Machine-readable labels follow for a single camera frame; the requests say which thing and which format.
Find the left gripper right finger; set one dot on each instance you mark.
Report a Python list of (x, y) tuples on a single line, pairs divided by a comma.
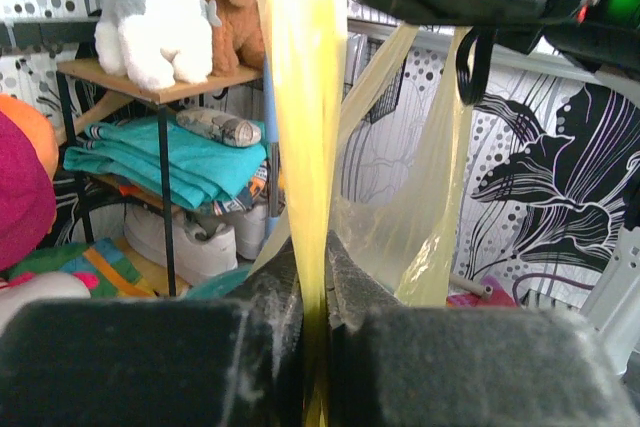
[(394, 365)]

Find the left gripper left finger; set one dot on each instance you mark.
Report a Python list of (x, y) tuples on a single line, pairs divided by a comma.
[(229, 361)]

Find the yellow trash bag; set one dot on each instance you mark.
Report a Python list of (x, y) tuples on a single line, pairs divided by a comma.
[(310, 147)]

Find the rainbow striped bag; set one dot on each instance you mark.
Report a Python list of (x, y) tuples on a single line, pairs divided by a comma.
[(101, 266)]

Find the magenta fabric bag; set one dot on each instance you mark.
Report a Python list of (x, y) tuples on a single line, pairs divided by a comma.
[(28, 204)]

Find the purple red sock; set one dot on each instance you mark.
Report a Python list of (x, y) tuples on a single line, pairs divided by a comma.
[(475, 294)]

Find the pink white plush doll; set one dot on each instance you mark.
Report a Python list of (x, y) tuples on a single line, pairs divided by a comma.
[(51, 285)]

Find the grey rolled sock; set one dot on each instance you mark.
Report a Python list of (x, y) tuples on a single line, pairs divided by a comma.
[(219, 126)]

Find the orange plush toy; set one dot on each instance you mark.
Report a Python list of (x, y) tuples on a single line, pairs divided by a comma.
[(37, 128)]

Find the brown teddy bear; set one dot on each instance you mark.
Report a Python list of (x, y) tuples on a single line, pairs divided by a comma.
[(238, 40)]

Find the wooden metal shelf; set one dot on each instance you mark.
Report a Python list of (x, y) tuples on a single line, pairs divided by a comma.
[(130, 133)]

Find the white plush dog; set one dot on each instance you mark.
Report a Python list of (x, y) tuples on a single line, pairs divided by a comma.
[(156, 43)]

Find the black wire basket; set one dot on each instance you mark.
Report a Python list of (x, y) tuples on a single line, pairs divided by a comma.
[(359, 52)]

